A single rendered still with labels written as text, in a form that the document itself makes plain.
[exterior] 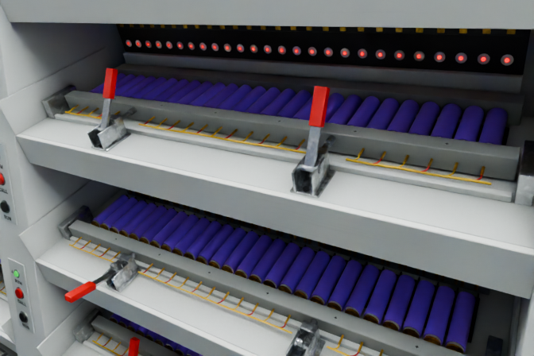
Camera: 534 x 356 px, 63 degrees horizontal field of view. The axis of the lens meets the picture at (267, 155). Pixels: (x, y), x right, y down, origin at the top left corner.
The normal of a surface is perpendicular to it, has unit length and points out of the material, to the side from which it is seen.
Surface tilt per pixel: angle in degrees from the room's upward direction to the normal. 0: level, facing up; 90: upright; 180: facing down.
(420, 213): 19
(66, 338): 90
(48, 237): 90
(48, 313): 90
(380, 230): 110
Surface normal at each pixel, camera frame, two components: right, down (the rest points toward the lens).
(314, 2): -0.48, 0.54
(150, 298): -0.15, -0.83
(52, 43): 0.86, 0.15
